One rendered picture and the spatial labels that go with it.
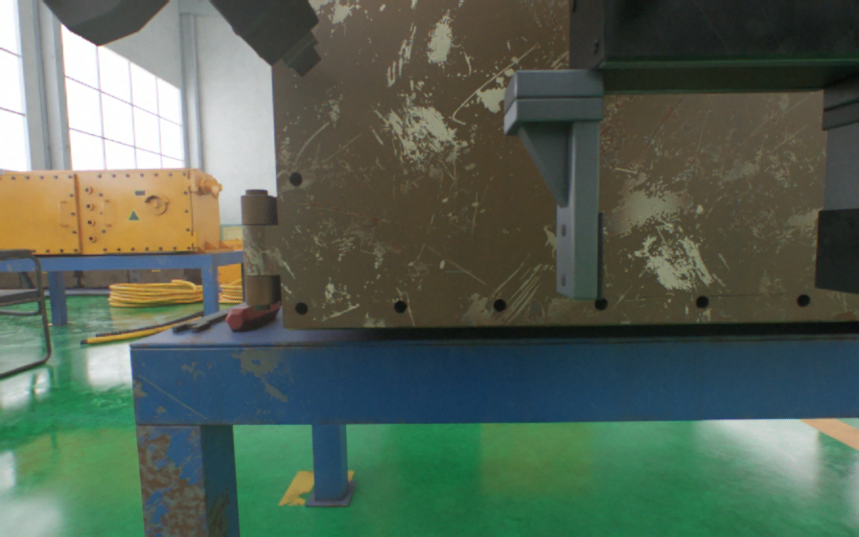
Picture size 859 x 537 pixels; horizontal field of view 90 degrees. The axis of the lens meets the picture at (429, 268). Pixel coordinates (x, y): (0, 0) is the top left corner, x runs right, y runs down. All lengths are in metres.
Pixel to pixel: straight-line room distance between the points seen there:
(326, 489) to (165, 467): 0.81
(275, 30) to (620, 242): 0.35
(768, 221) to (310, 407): 0.52
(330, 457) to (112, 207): 2.88
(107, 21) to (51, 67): 13.08
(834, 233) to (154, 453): 0.66
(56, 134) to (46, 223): 9.00
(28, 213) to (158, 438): 3.66
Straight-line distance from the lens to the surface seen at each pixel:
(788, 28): 0.25
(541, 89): 0.21
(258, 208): 0.47
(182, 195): 3.59
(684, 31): 0.23
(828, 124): 0.30
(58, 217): 4.00
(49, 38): 13.58
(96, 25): 0.33
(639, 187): 0.48
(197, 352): 0.58
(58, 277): 5.08
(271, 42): 0.34
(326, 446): 1.35
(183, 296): 5.71
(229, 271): 6.95
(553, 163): 0.22
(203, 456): 0.63
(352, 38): 0.48
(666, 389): 0.59
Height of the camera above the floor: 0.76
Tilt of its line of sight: 5 degrees down
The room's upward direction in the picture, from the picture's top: 1 degrees counter-clockwise
